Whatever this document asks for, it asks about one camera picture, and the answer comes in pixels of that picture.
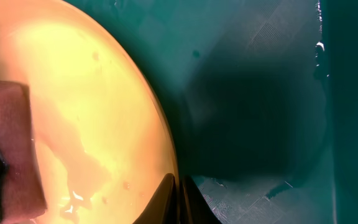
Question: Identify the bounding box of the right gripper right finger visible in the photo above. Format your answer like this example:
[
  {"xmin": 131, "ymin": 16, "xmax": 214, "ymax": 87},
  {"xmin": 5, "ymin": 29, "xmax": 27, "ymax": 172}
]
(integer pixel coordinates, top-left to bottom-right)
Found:
[{"xmin": 180, "ymin": 176, "xmax": 221, "ymax": 224}]

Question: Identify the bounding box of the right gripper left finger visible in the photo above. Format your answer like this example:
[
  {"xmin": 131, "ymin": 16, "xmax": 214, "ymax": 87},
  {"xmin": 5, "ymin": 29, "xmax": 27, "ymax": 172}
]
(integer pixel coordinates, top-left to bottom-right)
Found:
[{"xmin": 133, "ymin": 173, "xmax": 177, "ymax": 224}]

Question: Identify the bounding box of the yellow-green plate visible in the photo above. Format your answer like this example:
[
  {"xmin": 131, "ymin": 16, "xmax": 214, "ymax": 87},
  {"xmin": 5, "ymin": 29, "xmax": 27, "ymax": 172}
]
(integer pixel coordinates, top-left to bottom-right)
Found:
[{"xmin": 0, "ymin": 1, "xmax": 177, "ymax": 223}]

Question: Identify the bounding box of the green brown sponge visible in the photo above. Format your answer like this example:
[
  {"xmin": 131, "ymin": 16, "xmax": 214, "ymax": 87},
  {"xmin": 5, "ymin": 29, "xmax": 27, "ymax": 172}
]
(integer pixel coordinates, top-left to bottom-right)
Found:
[{"xmin": 0, "ymin": 81, "xmax": 47, "ymax": 223}]

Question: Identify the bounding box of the teal plastic tray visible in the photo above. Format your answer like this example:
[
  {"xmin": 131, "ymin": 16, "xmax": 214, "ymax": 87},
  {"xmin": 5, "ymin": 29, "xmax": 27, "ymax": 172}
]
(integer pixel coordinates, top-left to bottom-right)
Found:
[{"xmin": 73, "ymin": 0, "xmax": 358, "ymax": 223}]

